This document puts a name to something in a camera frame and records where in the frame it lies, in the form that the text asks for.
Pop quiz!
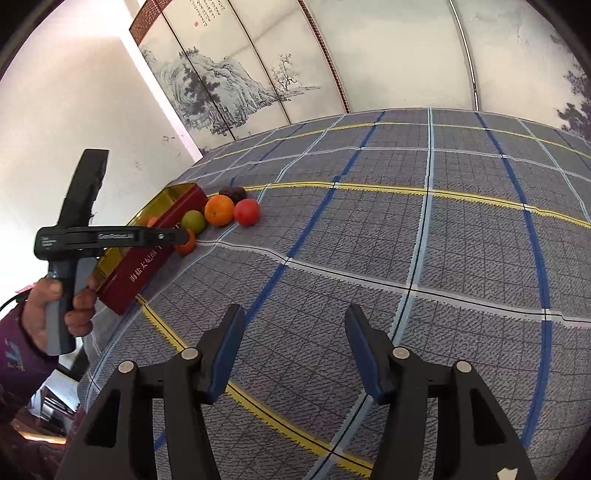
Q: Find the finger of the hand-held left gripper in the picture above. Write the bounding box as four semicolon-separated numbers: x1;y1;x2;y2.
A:
137;227;197;246

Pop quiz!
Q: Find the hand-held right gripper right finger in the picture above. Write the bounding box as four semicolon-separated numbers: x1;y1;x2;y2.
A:
345;305;539;480

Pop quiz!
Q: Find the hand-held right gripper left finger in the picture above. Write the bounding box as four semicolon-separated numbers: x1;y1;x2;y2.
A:
55;304;247;480

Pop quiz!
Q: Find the small tangerine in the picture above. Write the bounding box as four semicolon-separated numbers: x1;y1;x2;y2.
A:
174;229;197;256

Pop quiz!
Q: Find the red tin box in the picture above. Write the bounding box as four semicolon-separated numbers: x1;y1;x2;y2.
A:
90;182;209;316

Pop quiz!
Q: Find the person's left forearm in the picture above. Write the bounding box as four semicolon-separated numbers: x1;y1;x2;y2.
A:
0;302;63;416

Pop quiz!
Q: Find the person's left hand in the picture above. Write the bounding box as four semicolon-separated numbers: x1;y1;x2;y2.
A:
21;272;100;354

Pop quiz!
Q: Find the green fruit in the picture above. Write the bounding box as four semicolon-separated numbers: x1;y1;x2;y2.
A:
180;210;206;234

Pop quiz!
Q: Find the large orange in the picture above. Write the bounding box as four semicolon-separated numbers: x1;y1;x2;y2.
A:
204;195;235;227

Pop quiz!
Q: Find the red tomato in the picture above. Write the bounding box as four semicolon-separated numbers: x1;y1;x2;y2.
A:
233;198;260;226

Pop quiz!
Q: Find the grey plaid blanket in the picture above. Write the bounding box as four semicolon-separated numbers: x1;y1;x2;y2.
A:
76;107;591;480

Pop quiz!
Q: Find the landscape painted folding screen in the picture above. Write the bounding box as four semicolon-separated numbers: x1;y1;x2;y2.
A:
129;0;591;144

